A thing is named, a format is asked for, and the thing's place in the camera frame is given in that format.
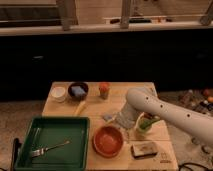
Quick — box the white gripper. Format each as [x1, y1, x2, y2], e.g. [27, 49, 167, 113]
[115, 103, 140, 129]

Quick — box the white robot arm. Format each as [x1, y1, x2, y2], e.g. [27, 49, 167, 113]
[115, 87, 213, 148]

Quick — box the red bowl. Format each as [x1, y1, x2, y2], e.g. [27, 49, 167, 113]
[92, 126, 124, 158]

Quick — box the dark bowl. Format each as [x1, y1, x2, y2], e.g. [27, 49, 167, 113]
[68, 82, 89, 101]

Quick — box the green cup with utensil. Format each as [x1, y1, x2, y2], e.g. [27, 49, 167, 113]
[136, 113, 160, 134]

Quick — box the dark rectangular sponge block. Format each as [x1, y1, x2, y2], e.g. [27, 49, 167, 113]
[131, 142, 158, 158]

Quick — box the wooden table board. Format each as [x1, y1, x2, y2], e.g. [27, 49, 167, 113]
[41, 81, 180, 171]

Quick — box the blue sponge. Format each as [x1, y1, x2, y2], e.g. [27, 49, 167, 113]
[72, 86, 86, 97]

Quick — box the small white cup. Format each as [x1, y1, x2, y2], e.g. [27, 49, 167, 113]
[50, 87, 66, 102]

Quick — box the green plastic tray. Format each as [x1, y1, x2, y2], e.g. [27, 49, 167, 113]
[14, 117, 90, 171]

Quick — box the silver metal fork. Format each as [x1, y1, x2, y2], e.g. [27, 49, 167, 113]
[30, 140, 71, 158]

